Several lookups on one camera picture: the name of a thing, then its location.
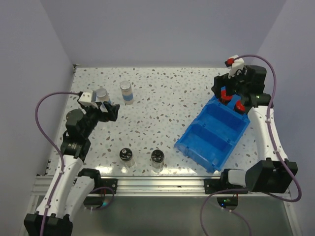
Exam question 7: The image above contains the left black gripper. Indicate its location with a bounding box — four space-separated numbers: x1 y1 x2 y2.
81 101 119 138

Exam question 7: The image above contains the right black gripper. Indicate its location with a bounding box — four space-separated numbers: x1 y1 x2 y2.
212 67 249 99

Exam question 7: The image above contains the red lid sauce jar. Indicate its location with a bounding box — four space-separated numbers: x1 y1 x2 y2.
219 90 233 106
234 100 246 115

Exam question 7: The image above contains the silver lid salt bottle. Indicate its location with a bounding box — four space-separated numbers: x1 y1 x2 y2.
120 81 134 105
96 88 112 107

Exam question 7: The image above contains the black lid glass jar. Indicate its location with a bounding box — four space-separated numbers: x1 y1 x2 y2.
151 149 164 173
119 147 135 168

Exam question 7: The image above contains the blue plastic divided bin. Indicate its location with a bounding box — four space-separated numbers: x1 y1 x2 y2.
174 95 250 173

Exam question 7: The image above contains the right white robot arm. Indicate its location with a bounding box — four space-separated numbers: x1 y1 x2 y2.
211 65 298 194

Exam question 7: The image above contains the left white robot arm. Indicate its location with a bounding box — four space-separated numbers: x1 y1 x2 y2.
24 102 120 236

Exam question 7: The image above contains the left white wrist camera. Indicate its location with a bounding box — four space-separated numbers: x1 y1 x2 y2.
78 90 97 108

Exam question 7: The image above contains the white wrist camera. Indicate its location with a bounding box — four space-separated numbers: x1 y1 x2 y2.
224 55 245 79
78 90 97 108

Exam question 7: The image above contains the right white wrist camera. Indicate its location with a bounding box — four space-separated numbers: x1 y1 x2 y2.
224 55 245 79

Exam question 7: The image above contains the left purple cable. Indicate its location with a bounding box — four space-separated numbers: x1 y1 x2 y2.
34 91 83 236

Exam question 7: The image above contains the aluminium frame rail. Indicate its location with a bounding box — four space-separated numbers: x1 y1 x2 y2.
31 175 291 197

